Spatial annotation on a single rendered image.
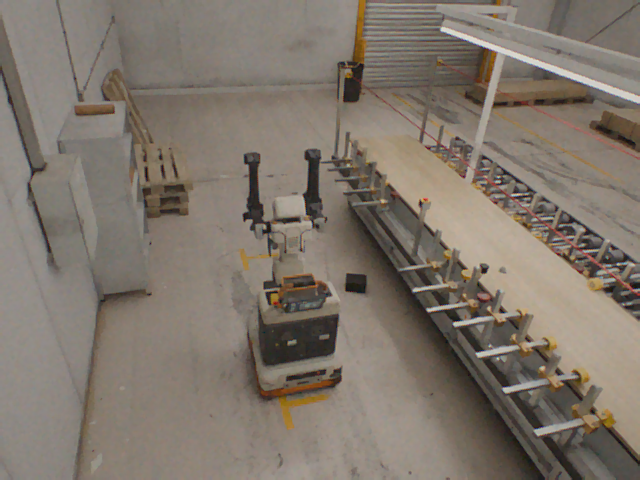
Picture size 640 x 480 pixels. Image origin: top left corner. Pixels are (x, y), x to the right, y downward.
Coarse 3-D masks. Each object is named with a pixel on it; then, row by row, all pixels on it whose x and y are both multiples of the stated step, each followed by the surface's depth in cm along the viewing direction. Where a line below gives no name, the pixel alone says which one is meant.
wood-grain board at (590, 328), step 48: (384, 144) 532; (432, 192) 437; (480, 192) 440; (480, 240) 371; (528, 240) 374; (528, 288) 322; (576, 288) 324; (528, 336) 284; (576, 336) 284; (624, 336) 286; (576, 384) 253; (624, 384) 254; (624, 432) 229
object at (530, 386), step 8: (560, 376) 250; (568, 376) 250; (576, 376) 250; (520, 384) 244; (528, 384) 244; (536, 384) 244; (544, 384) 245; (504, 392) 240; (512, 392) 240; (520, 392) 242
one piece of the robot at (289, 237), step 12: (276, 228) 312; (288, 228) 314; (300, 228) 316; (312, 228) 328; (276, 240) 315; (288, 240) 318; (300, 240) 320; (288, 252) 322; (300, 252) 324; (276, 264) 334; (288, 264) 336; (300, 264) 339; (276, 276) 339
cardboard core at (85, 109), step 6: (78, 108) 378; (84, 108) 379; (90, 108) 380; (96, 108) 382; (102, 108) 383; (108, 108) 384; (114, 108) 391; (78, 114) 381; (84, 114) 382; (90, 114) 384
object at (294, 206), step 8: (280, 200) 313; (288, 200) 314; (296, 200) 315; (272, 208) 324; (280, 208) 312; (288, 208) 313; (296, 208) 314; (304, 208) 316; (280, 216) 312; (288, 216) 313; (296, 216) 315
